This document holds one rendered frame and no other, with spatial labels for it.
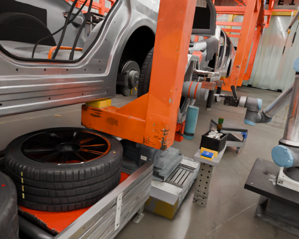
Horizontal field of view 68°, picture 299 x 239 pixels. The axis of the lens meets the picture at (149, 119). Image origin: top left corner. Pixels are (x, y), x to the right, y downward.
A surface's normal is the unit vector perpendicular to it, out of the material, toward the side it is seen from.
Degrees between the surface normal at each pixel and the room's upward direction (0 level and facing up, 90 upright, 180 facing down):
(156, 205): 90
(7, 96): 92
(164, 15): 90
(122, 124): 90
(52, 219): 0
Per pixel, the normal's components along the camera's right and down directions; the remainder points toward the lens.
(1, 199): 0.12, -0.95
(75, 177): 0.41, 0.30
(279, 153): -0.94, 0.08
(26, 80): 0.88, 0.26
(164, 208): -0.44, 0.20
